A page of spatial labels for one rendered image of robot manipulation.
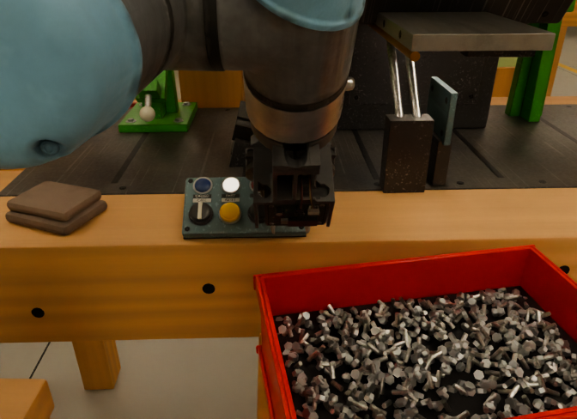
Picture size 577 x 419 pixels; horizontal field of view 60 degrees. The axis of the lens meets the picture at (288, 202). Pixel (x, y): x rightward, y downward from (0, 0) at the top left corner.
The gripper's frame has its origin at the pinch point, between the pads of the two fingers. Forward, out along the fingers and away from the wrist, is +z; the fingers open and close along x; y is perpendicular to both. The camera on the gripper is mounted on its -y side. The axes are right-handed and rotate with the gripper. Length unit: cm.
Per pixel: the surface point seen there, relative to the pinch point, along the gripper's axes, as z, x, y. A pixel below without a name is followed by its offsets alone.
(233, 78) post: 34, -10, -49
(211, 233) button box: 2.9, -9.1, 2.4
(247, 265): 6.4, -5.0, 5.3
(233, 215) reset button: 1.8, -6.5, 0.6
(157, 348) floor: 122, -42, -9
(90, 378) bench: 108, -58, 3
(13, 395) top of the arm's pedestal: -2.2, -25.9, 20.6
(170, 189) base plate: 12.4, -16.7, -9.0
